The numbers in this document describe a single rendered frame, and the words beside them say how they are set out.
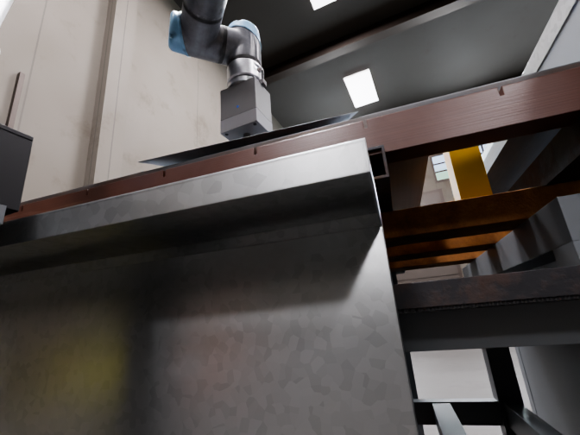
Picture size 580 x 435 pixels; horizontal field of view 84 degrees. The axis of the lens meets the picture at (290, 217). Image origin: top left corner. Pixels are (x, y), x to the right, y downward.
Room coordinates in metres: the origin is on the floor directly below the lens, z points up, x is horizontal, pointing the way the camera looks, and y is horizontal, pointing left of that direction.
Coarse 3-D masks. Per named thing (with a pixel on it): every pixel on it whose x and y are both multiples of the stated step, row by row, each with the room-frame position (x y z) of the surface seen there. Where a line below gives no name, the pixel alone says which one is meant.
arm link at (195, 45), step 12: (180, 12) 0.47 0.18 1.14; (180, 24) 0.47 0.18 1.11; (192, 24) 0.45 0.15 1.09; (204, 24) 0.45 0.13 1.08; (216, 24) 0.46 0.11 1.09; (168, 36) 0.50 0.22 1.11; (180, 36) 0.48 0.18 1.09; (192, 36) 0.48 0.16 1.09; (204, 36) 0.48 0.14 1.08; (216, 36) 0.50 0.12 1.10; (180, 48) 0.50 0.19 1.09; (192, 48) 0.51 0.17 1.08; (204, 48) 0.51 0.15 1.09; (216, 48) 0.51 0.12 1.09; (216, 60) 0.54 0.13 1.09
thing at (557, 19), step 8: (560, 0) 0.43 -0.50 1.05; (568, 0) 0.41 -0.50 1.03; (576, 0) 0.40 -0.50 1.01; (560, 8) 0.44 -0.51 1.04; (568, 8) 0.42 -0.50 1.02; (552, 16) 0.46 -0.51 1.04; (560, 16) 0.44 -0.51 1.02; (568, 16) 0.43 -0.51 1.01; (552, 24) 0.47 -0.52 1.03; (560, 24) 0.45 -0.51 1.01; (544, 32) 0.50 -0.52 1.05; (552, 32) 0.48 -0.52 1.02; (544, 40) 0.51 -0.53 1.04; (552, 40) 0.48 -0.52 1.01; (536, 48) 0.54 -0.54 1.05; (544, 48) 0.51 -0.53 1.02; (536, 56) 0.55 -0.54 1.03; (544, 56) 0.52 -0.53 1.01; (528, 64) 0.58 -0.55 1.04; (536, 64) 0.55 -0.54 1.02; (528, 72) 0.59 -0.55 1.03; (488, 144) 0.93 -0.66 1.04; (488, 152) 0.95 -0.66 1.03
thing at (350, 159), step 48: (336, 144) 0.23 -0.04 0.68; (144, 192) 0.29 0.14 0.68; (192, 192) 0.27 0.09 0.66; (240, 192) 0.26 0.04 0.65; (288, 192) 0.32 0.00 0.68; (336, 192) 0.33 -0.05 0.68; (0, 240) 0.35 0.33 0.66; (48, 240) 0.42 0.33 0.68; (96, 240) 0.44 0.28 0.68; (144, 240) 0.46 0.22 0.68; (192, 240) 0.48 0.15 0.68; (240, 240) 0.48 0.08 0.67
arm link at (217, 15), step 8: (184, 0) 0.42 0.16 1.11; (192, 0) 0.41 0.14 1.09; (200, 0) 0.41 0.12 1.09; (208, 0) 0.41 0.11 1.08; (216, 0) 0.41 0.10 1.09; (224, 0) 0.42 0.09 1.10; (192, 8) 0.43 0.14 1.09; (200, 8) 0.42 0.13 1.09; (208, 8) 0.42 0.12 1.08; (216, 8) 0.43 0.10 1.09; (224, 8) 0.44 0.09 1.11; (192, 16) 0.44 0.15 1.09; (200, 16) 0.44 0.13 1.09; (208, 16) 0.44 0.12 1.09; (216, 16) 0.44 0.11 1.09
